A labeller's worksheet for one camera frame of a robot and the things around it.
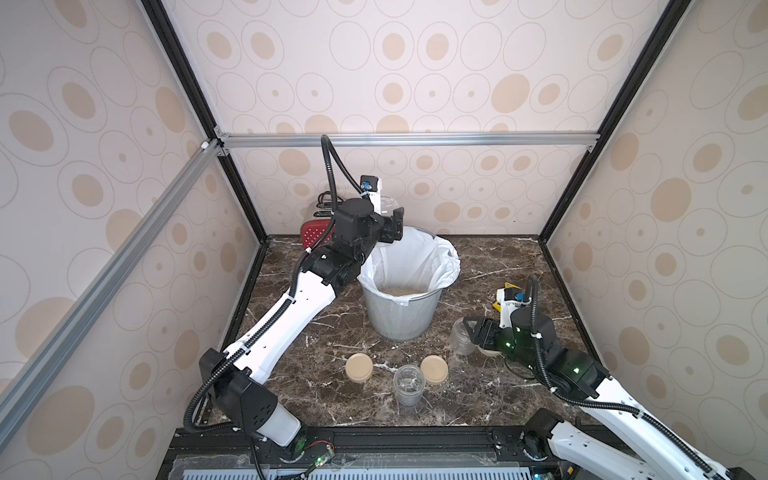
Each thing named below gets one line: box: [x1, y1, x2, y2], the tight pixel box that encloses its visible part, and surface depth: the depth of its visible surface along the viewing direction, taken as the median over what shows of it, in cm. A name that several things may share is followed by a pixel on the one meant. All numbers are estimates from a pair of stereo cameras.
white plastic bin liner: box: [357, 226, 461, 306], surface depth 87 cm
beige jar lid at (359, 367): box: [345, 353, 373, 383], surface depth 87 cm
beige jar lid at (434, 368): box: [420, 354, 449, 384], surface depth 87 cm
